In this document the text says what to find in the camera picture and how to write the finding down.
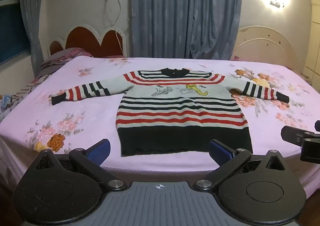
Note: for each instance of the window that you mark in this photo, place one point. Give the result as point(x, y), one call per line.
point(12, 28)

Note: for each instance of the red and white headboard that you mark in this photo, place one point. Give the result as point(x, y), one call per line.
point(82, 38)

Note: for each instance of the purple grey pillow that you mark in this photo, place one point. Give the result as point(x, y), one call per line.
point(62, 57)

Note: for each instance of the pink floral bed sheet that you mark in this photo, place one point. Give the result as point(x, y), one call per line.
point(87, 106)

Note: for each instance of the striped knit sweater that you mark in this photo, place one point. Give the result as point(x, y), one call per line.
point(182, 113)

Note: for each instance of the wall lamp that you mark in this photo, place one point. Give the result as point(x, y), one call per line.
point(277, 4)

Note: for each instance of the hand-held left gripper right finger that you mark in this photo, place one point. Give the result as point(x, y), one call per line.
point(220, 152)

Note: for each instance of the cream wardrobe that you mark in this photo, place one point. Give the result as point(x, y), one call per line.
point(314, 28)

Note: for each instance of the cream round headboard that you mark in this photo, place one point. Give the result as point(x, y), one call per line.
point(265, 46)

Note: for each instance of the blue grey side curtain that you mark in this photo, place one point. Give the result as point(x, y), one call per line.
point(31, 16)

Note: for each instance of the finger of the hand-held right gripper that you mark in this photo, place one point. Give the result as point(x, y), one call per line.
point(310, 151)
point(292, 135)

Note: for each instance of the blue patterned cloth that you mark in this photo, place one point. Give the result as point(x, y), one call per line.
point(6, 103)

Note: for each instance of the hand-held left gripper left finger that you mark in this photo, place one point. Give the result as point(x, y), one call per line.
point(100, 153)

